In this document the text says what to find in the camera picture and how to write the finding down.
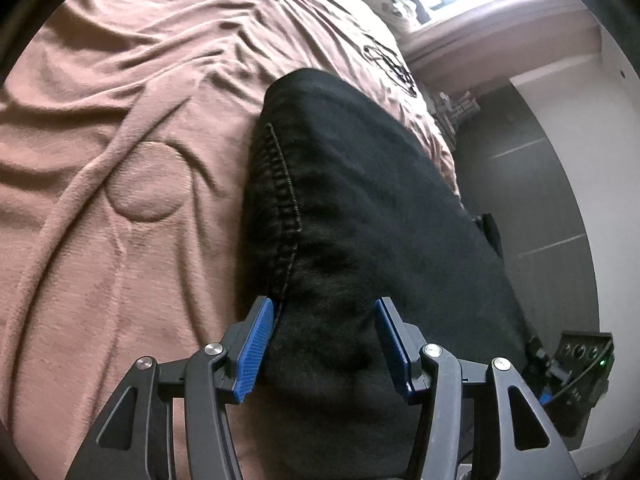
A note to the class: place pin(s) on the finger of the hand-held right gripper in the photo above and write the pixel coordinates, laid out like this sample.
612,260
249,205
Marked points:
542,375

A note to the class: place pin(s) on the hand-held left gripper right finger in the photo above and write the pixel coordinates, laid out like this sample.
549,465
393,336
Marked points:
392,345

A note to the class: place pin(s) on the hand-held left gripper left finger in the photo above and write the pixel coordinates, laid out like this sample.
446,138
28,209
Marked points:
255,350

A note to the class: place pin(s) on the black pants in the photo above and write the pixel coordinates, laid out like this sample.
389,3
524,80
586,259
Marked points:
360,200

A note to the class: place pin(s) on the stack of folded black clothes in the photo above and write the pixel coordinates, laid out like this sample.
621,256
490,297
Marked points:
492,234

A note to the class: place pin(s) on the white organizer with bottles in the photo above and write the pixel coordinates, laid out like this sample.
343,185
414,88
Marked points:
457,107

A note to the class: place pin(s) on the bed with pink blanket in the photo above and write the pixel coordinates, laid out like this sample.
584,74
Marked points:
125,110

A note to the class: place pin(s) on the beige curtain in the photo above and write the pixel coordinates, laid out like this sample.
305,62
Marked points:
480,30

